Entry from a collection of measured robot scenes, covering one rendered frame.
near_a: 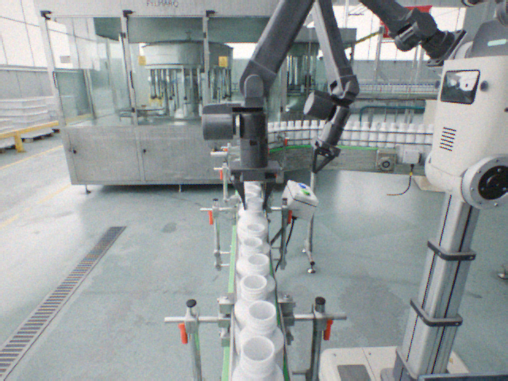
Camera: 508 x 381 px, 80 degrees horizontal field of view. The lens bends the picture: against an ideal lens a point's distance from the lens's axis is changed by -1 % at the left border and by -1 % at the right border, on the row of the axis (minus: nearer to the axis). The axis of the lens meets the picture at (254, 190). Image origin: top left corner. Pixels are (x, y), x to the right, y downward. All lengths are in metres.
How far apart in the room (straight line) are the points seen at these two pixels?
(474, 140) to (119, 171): 3.96
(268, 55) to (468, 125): 0.59
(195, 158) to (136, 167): 0.79
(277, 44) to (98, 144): 3.91
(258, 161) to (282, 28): 0.24
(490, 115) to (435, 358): 0.84
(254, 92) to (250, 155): 0.12
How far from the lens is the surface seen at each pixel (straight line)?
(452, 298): 1.24
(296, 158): 2.27
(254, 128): 0.59
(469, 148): 0.98
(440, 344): 1.34
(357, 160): 2.34
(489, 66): 0.96
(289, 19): 0.61
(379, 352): 1.70
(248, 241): 0.58
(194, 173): 4.12
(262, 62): 0.59
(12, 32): 12.65
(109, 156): 4.36
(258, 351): 0.40
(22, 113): 9.43
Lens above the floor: 1.44
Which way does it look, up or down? 20 degrees down
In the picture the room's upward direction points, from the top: straight up
